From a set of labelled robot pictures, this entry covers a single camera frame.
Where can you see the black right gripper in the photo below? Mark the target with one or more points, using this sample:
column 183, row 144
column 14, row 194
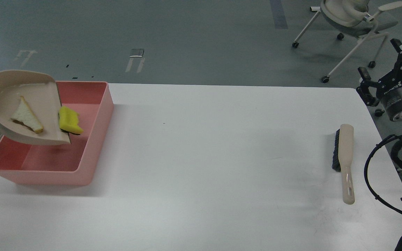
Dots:
column 388, row 88

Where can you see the beige hand brush black bristles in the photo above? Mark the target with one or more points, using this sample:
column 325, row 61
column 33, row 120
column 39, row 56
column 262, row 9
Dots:
column 342, row 160

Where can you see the yellow sponge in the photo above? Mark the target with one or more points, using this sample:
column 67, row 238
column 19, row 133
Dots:
column 69, row 121

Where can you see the white bread slice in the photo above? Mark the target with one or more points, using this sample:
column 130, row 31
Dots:
column 25, row 116

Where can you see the beige plastic dustpan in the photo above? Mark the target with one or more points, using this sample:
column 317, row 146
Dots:
column 41, row 93

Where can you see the pink plastic bin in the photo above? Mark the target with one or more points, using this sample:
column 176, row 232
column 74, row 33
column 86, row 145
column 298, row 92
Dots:
column 73, row 164

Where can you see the white office chair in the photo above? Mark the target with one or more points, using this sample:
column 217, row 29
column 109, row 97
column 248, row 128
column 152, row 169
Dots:
column 356, row 18

